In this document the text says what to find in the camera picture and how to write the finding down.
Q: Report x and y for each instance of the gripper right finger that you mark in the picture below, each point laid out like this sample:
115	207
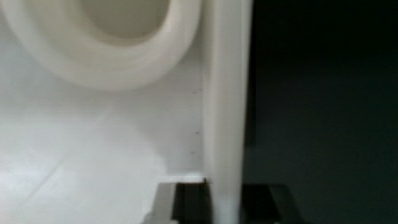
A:
268	205

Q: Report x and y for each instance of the white square tabletop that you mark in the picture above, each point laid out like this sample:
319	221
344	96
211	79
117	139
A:
122	87

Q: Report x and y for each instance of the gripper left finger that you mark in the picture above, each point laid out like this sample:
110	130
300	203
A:
181	203

